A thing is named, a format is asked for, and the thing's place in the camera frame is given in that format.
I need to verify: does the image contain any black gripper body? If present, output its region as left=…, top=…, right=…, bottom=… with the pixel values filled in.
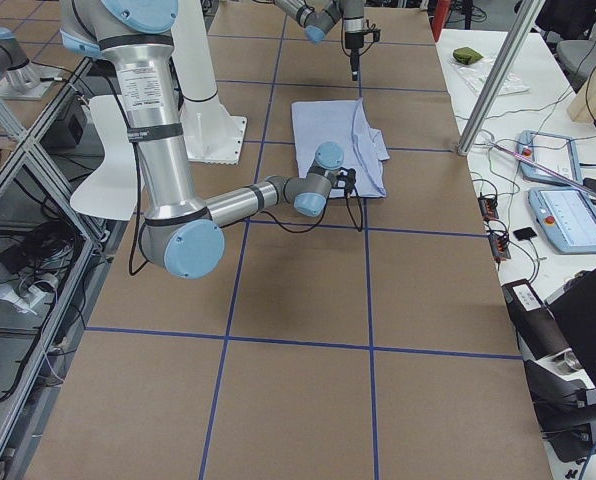
left=342, top=31, right=364, bottom=68

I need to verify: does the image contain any light blue striped shirt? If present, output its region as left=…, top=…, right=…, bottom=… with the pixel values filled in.
left=291, top=98, right=389, bottom=198

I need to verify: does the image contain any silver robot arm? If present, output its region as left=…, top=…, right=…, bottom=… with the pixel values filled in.
left=272, top=0, right=370, bottom=81
left=60, top=1, right=343, bottom=279

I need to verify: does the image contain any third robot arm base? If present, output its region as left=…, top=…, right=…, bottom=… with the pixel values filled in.
left=0, top=27, right=62, bottom=100

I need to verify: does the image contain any red fire extinguisher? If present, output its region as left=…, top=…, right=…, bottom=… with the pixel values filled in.
left=431, top=0, right=452, bottom=42

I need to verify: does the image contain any green cloth bundle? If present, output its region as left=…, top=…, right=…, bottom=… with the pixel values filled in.
left=452, top=46, right=483, bottom=65

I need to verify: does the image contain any clear plastic bag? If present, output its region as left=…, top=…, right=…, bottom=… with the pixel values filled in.
left=455, top=63, right=532, bottom=95

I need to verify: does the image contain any orange circuit board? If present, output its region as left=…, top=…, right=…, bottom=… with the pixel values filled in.
left=478, top=195, right=499, bottom=221
left=487, top=230, right=511, bottom=264

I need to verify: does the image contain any upper teach pendant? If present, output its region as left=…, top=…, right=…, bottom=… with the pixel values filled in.
left=517, top=130, right=596, bottom=183

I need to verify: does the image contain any teach pendant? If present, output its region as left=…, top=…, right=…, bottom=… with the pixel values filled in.
left=517, top=130, right=596, bottom=183
left=527, top=187, right=596, bottom=254

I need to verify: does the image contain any small black device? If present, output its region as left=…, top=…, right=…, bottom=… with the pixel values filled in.
left=513, top=227, right=538, bottom=241

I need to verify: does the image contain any lower teach pendant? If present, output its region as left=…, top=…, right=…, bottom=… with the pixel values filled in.
left=527, top=187, right=596, bottom=254

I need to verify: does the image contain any white plastic chair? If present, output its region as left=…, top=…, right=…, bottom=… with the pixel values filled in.
left=70, top=95, right=137, bottom=221

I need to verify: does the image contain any white power strip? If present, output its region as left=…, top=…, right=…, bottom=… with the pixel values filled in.
left=0, top=281, right=56, bottom=315

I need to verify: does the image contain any black machine with label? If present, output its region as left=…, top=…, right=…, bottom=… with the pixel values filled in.
left=502, top=280, right=596, bottom=462

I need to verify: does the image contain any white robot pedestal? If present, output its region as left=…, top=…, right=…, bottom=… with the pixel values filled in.
left=171, top=0, right=247, bottom=164

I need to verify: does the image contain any aluminium frame post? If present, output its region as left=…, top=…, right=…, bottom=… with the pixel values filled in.
left=457, top=0, right=545, bottom=156

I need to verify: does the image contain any aluminium frame rack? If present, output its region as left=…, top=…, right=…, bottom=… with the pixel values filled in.
left=0, top=61, right=124, bottom=479

